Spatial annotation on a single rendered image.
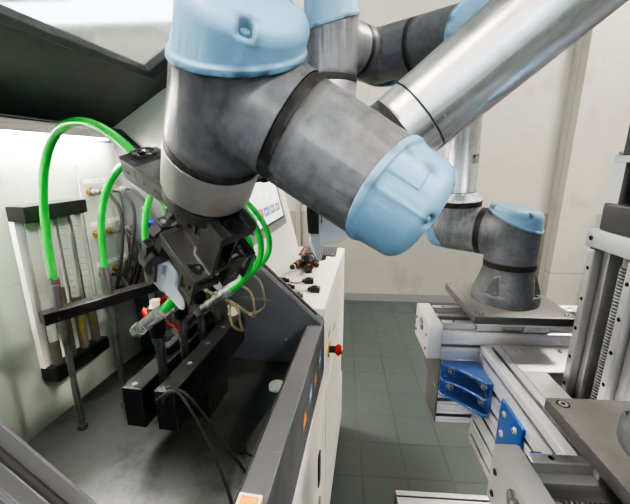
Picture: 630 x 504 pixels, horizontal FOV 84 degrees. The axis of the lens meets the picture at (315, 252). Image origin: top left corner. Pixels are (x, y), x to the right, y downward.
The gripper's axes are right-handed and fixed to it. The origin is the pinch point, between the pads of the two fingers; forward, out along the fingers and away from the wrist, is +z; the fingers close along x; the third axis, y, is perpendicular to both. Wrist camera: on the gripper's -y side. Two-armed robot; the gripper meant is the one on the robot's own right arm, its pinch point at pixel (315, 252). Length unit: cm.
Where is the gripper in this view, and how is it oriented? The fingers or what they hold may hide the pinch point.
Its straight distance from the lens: 55.8
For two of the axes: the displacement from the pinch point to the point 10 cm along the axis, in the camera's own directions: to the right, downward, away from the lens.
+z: 0.0, 9.7, 2.5
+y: 9.9, 0.4, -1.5
